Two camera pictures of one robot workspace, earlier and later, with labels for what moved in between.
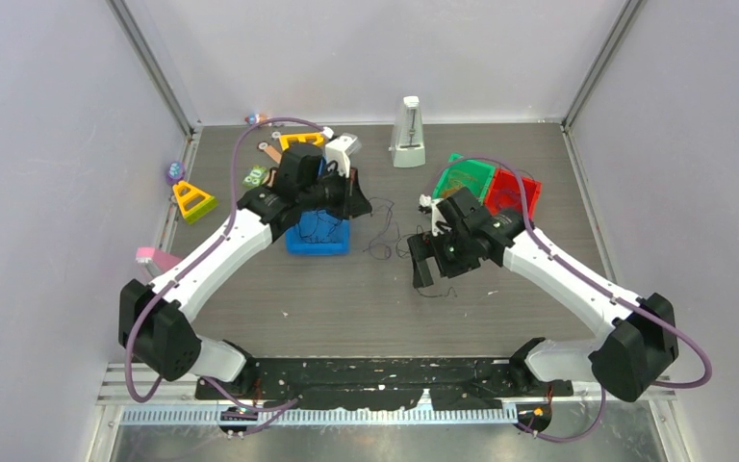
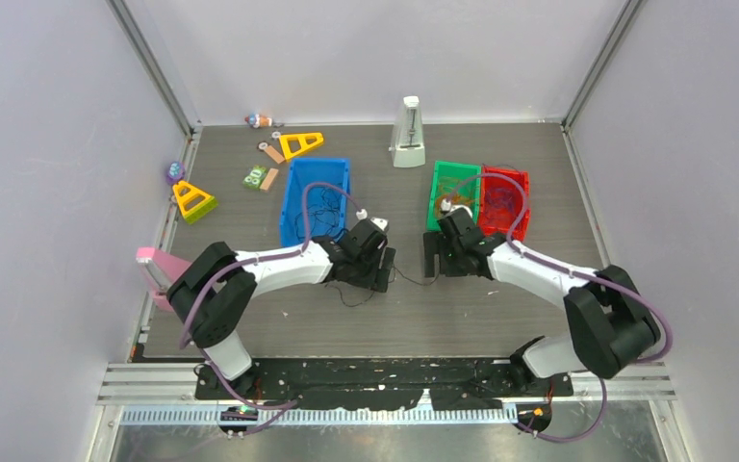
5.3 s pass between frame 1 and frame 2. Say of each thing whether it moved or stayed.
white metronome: stayed
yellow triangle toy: stayed
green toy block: stayed
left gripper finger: moved
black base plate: stayed
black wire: moved
